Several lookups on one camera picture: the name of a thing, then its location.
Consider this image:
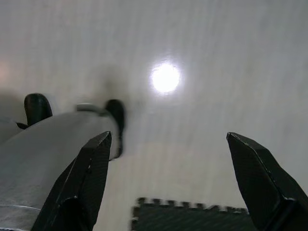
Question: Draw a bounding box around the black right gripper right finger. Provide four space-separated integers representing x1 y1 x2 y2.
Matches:
226 131 308 231

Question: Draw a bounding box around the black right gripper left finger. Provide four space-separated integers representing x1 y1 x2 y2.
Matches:
30 131 113 231

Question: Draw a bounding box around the black foam puzzle mat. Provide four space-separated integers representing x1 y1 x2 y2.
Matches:
130 196 259 231

